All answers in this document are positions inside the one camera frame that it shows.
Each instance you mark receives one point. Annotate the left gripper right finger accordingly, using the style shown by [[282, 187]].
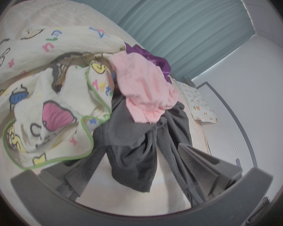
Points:
[[202, 168]]

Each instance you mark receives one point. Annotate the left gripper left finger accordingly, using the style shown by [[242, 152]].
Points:
[[82, 175]]

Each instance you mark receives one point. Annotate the black T-shirt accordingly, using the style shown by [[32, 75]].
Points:
[[132, 159]]

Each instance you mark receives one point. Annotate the bed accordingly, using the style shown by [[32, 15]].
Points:
[[49, 10]]

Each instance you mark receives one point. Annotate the white printed pillow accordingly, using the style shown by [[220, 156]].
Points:
[[198, 105]]

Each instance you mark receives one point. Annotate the white printed pyjama garment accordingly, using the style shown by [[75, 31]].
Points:
[[61, 98]]

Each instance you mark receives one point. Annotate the pink garment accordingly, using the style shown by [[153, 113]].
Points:
[[143, 86]]

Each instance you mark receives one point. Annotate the purple satin garment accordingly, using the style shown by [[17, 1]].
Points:
[[160, 63]]

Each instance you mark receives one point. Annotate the blue-green curtain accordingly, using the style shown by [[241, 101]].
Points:
[[179, 20]]

